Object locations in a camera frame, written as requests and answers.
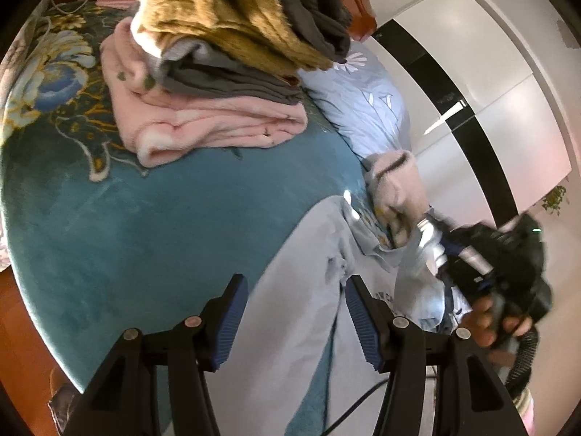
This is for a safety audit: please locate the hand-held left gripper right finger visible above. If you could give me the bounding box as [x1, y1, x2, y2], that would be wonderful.
[345, 275, 529, 436]

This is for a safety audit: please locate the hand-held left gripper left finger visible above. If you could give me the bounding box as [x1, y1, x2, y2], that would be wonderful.
[64, 274, 249, 436]

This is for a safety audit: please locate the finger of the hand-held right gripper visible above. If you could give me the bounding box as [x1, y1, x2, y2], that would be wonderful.
[447, 236, 495, 279]
[412, 217, 451, 274]

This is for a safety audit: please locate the light blue sweatshirt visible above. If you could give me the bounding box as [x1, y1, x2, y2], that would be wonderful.
[191, 195, 473, 436]

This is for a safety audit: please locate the person's right hand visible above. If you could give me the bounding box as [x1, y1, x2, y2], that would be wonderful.
[458, 295, 535, 360]

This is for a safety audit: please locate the pale pink fuzzy garment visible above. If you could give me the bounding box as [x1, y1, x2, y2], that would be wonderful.
[362, 149, 431, 247]

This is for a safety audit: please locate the green potted plant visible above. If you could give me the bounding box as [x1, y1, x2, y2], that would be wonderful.
[542, 185, 571, 217]

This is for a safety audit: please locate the light blue floral pillow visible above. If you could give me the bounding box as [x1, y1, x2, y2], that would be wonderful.
[297, 36, 415, 165]

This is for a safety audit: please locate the teal floral blanket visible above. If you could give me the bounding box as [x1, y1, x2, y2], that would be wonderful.
[0, 0, 400, 436]

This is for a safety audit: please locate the dark cloth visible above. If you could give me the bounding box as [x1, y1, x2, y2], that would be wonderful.
[47, 384, 86, 436]

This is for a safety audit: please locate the white wardrobe with black stripe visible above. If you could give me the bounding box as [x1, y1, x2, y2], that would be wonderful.
[371, 0, 573, 237]

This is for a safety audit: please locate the pink fleece garment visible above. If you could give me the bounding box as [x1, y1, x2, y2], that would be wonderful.
[100, 18, 310, 169]

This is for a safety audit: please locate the red-brown wooden headboard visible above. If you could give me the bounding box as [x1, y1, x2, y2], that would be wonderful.
[329, 0, 378, 41]

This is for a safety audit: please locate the dark grey folded garment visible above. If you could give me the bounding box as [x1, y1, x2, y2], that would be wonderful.
[261, 0, 355, 65]

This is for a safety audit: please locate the mustard fuzzy garment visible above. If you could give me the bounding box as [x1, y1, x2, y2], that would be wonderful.
[131, 0, 335, 74]

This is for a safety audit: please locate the thin black cable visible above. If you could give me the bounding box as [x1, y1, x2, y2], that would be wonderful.
[321, 379, 389, 436]

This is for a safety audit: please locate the black hose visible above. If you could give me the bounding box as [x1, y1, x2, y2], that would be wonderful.
[503, 327, 544, 399]

